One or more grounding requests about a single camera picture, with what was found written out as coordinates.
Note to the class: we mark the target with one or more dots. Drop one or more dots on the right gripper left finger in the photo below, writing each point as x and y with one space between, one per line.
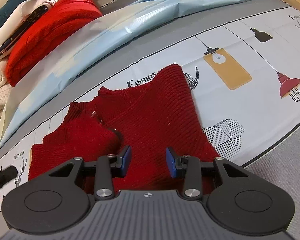
63 196

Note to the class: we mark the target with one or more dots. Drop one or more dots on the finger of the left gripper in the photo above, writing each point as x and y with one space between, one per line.
8 174

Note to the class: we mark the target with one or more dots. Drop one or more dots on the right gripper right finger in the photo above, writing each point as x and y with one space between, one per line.
233 197

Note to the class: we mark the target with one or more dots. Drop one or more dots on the dark red knit sweater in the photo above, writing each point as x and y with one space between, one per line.
149 118

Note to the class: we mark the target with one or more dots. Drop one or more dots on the printed white bed sheet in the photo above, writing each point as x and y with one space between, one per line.
242 66

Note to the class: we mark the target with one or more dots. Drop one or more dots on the white folded bedding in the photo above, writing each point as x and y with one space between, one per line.
10 20

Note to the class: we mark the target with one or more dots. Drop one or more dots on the bright red folded blanket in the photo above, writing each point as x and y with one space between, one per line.
49 31

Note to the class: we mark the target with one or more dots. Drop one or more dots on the light blue folded sheet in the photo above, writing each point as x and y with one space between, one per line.
81 50

